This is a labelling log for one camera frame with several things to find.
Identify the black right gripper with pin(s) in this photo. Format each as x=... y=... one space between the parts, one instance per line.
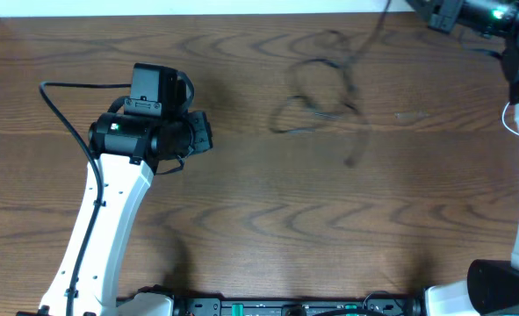
x=438 y=17

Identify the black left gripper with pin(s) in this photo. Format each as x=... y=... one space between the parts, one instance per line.
x=205 y=139

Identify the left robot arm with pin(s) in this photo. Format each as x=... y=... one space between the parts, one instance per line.
x=124 y=149

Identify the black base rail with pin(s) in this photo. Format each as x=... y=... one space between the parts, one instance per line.
x=207 y=304

